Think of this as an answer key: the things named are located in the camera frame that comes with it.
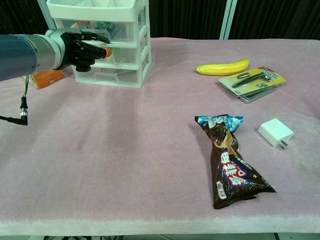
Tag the razor blister pack underneath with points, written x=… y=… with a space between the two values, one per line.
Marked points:
x=262 y=94

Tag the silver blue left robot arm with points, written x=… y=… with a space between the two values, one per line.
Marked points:
x=22 y=55

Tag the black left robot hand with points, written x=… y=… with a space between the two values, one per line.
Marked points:
x=82 y=50

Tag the clear drawer holding toys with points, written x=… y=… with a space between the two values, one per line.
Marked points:
x=122 y=31

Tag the orange cardboard box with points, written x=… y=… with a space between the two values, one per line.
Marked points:
x=47 y=78

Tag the clear plastic drawer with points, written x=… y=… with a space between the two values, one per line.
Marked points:
x=125 y=56
x=107 y=75

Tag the yellow banana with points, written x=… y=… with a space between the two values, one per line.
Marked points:
x=222 y=68

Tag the green toy tank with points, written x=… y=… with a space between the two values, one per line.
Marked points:
x=105 y=25

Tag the white vertical post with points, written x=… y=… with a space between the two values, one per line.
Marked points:
x=228 y=20

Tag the small orange teal toy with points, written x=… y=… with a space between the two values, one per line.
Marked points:
x=83 y=24

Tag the white charger plug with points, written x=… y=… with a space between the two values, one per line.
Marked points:
x=275 y=131

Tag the pink fleece table cloth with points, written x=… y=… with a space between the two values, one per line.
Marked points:
x=125 y=150

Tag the black curtain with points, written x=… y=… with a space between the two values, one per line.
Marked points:
x=187 y=17

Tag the yellow razor blister pack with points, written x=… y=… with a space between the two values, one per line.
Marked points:
x=252 y=80

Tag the clear plastic drawer unit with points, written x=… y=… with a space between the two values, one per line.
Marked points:
x=100 y=10

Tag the brown chocolate snack bag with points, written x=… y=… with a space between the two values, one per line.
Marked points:
x=232 y=165

